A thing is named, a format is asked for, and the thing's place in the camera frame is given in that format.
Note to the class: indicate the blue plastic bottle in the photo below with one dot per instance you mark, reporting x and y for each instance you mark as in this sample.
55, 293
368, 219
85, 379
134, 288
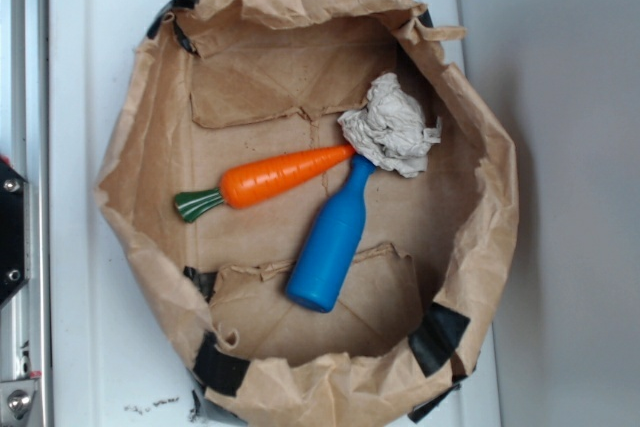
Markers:
323, 264

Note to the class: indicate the orange toy carrot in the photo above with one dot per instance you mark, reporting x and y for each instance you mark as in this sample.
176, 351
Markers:
255, 182

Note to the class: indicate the crumpled white paper ball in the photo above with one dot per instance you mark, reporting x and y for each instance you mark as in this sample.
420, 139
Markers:
391, 130

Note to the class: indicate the brown paper bag bin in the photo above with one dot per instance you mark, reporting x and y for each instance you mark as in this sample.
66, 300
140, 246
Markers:
217, 83

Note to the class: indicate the black tape strip right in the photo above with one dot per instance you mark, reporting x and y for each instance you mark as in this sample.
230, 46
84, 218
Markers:
439, 334

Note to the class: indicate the black tape strip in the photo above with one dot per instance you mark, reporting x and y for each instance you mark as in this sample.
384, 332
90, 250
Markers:
219, 371
439, 334

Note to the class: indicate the black tape strip left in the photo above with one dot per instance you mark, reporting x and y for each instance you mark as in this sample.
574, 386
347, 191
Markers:
219, 371

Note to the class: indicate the white plastic tray lid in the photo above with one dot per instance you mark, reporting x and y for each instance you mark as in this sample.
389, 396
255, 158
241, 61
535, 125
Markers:
112, 365

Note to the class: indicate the silver aluminium frame rail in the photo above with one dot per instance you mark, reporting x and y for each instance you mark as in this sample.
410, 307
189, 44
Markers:
26, 373

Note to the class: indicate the black metal bracket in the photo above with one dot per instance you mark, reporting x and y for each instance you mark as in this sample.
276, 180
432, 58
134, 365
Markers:
14, 230

